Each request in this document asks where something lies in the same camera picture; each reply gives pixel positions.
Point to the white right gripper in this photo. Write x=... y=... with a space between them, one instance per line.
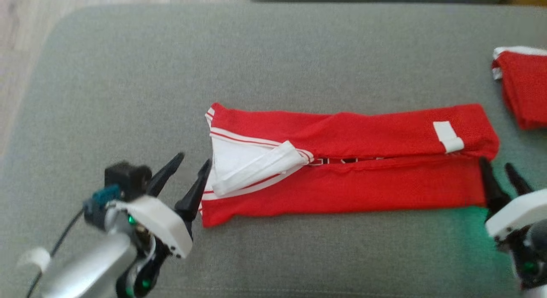
x=517 y=216

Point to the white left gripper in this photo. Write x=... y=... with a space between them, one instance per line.
x=158 y=225

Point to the red white striped jersey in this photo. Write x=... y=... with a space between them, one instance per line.
x=350 y=174

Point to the red white shorts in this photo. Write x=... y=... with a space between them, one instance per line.
x=525 y=88

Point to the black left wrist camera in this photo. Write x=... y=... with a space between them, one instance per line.
x=128 y=178

